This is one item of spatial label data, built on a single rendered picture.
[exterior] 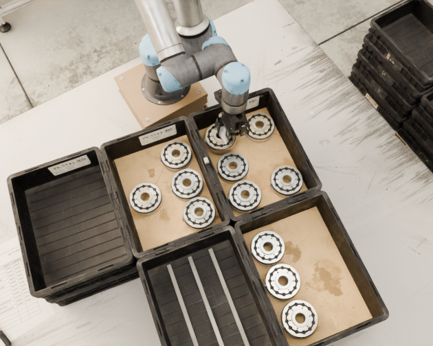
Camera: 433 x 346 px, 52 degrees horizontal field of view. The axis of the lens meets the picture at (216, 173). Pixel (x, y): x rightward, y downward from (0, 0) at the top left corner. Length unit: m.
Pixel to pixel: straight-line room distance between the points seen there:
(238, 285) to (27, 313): 0.70
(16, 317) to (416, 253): 1.32
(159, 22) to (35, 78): 1.77
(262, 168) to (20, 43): 2.04
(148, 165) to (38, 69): 1.58
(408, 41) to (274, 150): 1.07
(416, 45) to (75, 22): 2.01
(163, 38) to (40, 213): 0.70
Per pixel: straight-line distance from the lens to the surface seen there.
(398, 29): 2.42
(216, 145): 1.48
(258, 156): 1.52
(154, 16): 1.26
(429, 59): 2.35
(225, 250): 1.41
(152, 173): 1.51
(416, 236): 1.68
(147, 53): 1.53
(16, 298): 1.66
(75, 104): 1.87
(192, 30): 1.52
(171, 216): 1.45
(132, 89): 1.73
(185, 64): 1.25
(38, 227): 1.55
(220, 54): 1.26
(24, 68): 3.01
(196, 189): 1.44
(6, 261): 1.70
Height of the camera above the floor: 2.19
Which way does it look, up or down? 66 degrees down
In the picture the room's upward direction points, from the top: 3 degrees counter-clockwise
